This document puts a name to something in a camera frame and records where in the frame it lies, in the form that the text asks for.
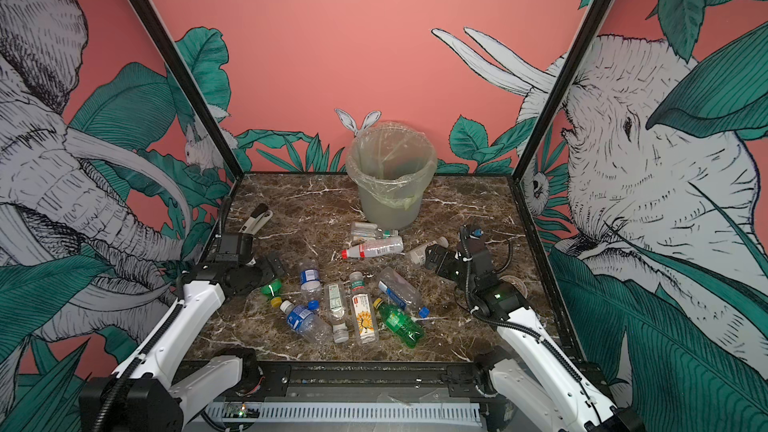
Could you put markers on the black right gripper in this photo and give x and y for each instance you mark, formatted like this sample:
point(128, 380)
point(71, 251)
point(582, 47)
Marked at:
point(452, 257)

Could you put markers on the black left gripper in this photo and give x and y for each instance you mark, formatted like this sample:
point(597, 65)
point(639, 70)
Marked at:
point(266, 271)

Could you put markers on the small green bottle yellow cap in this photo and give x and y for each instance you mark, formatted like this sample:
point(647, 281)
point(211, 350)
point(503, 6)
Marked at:
point(272, 291)

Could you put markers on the blue label clear water bottle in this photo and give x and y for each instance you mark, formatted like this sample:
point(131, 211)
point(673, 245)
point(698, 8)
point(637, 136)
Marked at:
point(310, 281)

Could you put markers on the clear bottle blue cap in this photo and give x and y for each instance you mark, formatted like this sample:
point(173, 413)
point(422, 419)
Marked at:
point(402, 293)

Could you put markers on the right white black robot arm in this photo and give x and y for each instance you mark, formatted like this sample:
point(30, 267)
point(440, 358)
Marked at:
point(537, 377)

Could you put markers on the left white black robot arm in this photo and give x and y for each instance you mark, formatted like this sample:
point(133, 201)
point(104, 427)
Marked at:
point(141, 394)

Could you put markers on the clear plastic bin liner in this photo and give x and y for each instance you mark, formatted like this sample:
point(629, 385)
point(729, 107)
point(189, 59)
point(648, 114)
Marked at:
point(391, 162)

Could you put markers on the grey mesh waste bin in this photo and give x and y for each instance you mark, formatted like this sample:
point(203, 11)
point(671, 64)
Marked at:
point(387, 198)

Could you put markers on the white tape roll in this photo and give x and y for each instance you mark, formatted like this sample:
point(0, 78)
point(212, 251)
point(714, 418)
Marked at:
point(518, 283)

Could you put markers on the grey black stapler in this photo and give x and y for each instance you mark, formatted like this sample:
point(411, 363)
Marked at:
point(258, 218)

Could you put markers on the green soda bottle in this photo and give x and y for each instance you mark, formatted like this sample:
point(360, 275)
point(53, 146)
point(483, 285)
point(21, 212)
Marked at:
point(399, 323)

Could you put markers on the crushed blue label water bottle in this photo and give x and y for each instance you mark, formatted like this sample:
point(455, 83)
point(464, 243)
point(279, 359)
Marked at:
point(306, 323)

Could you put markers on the red cap white bottle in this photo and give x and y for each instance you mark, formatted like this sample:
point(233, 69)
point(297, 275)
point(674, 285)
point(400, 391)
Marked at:
point(374, 248)

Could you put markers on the clear bottle green white label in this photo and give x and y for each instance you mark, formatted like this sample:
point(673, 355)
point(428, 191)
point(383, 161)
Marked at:
point(334, 294)

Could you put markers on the sunflower label tea bottle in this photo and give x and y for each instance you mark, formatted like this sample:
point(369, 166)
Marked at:
point(362, 309)

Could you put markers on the clear bottle green neck band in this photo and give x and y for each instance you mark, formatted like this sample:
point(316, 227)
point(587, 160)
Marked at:
point(364, 231)

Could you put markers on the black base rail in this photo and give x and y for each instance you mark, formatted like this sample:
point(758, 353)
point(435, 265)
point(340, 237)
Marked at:
point(460, 379)

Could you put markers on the white perforated cable tray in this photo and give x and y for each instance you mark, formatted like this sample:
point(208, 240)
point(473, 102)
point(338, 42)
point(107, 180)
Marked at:
point(462, 414)

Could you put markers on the left black frame post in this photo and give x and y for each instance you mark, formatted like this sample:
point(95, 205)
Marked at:
point(158, 32)

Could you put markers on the black frame post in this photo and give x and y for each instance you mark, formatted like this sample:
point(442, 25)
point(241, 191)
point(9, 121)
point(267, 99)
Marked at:
point(589, 28)
point(158, 32)

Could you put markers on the right black frame post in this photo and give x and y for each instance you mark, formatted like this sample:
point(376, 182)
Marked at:
point(589, 28)

